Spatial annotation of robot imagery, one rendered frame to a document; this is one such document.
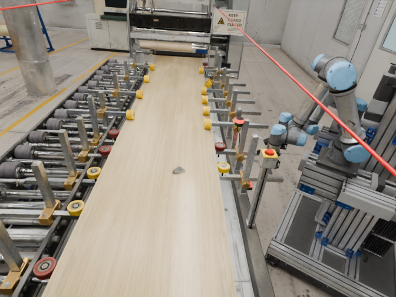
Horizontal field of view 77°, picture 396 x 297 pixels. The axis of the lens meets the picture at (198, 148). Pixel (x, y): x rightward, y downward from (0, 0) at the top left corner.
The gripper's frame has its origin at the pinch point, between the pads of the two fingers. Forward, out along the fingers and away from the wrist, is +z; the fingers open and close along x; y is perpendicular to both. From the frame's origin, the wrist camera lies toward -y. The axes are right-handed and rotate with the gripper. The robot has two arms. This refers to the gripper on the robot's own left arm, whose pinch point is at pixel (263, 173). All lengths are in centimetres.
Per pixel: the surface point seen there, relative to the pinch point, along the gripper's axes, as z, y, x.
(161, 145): 0, -49, -54
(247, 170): -2.2, -3.4, -10.2
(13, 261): 0, 18, -132
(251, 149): -17.9, -3.5, -10.6
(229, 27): -48, -258, 103
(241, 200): 19.5, 0.5, -13.1
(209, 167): -0.5, -15.1, -31.3
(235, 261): 28, 34, -34
